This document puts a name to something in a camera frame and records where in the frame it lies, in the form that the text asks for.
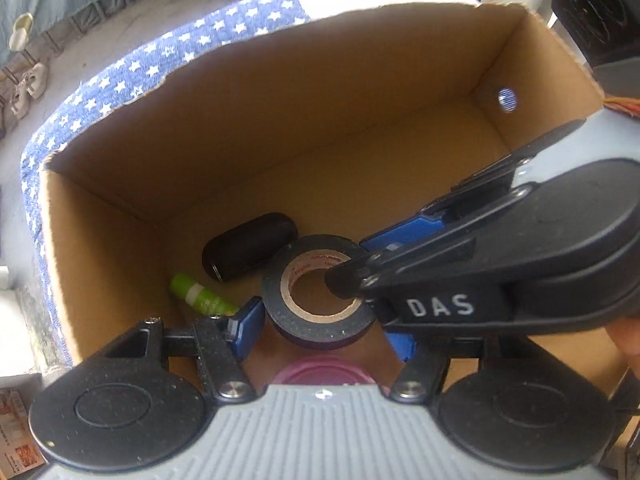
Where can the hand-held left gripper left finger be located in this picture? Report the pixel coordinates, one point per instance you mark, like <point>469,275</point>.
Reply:
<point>247,325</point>

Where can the person's right hand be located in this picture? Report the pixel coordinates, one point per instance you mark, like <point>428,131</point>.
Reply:
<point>627,335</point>

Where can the printed cardboard carton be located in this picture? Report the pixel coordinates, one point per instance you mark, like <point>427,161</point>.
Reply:
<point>17,435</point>

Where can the brown cardboard box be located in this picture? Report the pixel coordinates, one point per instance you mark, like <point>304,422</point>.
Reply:
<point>300,135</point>

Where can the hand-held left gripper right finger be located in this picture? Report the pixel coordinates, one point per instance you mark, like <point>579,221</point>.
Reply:
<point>402,347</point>

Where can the grey printed hanging sheet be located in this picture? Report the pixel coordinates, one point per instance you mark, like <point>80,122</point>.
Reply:
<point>60,0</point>

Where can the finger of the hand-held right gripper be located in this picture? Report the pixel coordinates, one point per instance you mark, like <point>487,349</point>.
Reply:
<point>400,270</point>
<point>405,232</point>

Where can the green lip balm tube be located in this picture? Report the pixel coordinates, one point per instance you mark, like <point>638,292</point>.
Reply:
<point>200,295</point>

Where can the beige shoe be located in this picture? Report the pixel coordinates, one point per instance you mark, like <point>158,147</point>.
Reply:
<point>20,102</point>
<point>37,80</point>

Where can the pink bowl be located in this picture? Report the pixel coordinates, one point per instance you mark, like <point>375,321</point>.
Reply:
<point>325,370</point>

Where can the black oval case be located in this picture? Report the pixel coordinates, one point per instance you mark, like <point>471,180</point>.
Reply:
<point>250,245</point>

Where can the black speaker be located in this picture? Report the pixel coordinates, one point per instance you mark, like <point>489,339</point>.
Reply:
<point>595,5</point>

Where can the black tape roll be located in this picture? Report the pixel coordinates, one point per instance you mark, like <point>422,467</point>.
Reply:
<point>280,305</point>

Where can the bundle of wooden sticks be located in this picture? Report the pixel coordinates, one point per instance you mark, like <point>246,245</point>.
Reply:
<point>625,106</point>

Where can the blue white star blanket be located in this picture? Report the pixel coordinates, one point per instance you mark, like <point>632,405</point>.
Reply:
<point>150,55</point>

